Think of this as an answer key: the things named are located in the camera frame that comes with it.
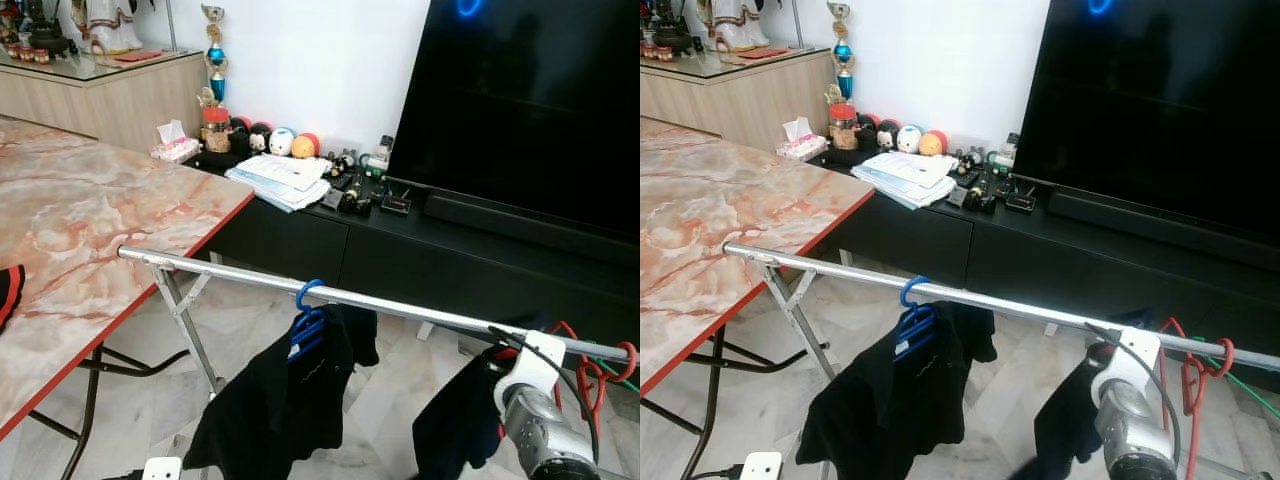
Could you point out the dark navy garment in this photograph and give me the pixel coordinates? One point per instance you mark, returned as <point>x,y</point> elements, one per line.
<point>1065,420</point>
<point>455,420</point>

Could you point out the red plastic hanger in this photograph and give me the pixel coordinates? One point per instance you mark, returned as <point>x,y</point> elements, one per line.
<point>1190,390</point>
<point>592,392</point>

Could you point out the blue plastic hanger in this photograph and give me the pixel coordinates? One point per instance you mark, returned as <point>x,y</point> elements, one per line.
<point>915,325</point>
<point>312,325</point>

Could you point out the marble folding table red edge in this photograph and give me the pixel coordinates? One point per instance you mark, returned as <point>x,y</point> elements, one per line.
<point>740,220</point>
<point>100,220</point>

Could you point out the black soundbar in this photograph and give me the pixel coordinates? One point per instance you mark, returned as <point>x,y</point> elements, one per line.
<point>520,228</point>
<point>1150,225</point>

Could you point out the black television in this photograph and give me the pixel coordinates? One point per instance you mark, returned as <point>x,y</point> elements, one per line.
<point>1150,110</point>
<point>520,110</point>

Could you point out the pink tissue box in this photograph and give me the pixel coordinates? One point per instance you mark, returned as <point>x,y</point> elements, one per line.
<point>805,148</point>
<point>178,150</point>

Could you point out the red tray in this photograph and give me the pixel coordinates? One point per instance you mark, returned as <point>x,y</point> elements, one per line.
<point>138,56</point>
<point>765,52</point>

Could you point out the red lidded jar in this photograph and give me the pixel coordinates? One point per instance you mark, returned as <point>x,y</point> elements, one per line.
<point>216,135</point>
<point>843,130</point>

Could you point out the white porcelain figurine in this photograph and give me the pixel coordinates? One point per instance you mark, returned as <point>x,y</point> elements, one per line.
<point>735,22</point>
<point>105,25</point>

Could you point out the small black electronic device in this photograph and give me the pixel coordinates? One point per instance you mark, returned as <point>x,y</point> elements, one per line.
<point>1022,203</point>
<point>396,205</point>

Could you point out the silver metal clothes rack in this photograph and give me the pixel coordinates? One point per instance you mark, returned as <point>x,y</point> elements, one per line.
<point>1000,303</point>
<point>400,308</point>

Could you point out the black white mouse plush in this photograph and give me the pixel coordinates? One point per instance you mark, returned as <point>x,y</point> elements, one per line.
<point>887,135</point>
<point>260,138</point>

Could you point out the small clear bottle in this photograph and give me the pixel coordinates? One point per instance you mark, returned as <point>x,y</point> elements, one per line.
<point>1008,155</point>
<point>382,158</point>

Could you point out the white paper stack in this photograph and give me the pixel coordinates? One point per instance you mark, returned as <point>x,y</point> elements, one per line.
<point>280,180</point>
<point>905,177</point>

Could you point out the blue gold trophy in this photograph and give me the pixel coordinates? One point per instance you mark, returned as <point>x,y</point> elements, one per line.
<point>843,50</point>
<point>215,55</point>

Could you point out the white round plush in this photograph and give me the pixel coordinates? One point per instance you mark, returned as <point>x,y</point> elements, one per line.
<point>282,142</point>
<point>909,138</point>

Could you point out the black polo shirt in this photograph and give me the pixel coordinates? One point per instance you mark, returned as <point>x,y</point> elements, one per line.
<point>880,400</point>
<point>260,400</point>

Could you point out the orange round plush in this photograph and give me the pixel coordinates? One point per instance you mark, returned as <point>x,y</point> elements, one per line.
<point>308,146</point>
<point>933,143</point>

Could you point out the black red garment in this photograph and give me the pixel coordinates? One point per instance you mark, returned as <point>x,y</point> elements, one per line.
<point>8,295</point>

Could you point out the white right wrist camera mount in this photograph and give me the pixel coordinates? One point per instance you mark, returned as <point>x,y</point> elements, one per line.
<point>530,370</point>
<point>1130,365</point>

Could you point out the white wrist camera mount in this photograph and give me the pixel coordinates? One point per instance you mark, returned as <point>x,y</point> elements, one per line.
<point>530,370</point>
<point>762,468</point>
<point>1130,365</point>
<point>162,470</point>

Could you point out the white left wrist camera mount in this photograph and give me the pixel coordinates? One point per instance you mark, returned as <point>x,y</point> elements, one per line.
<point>762,468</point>
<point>162,470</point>

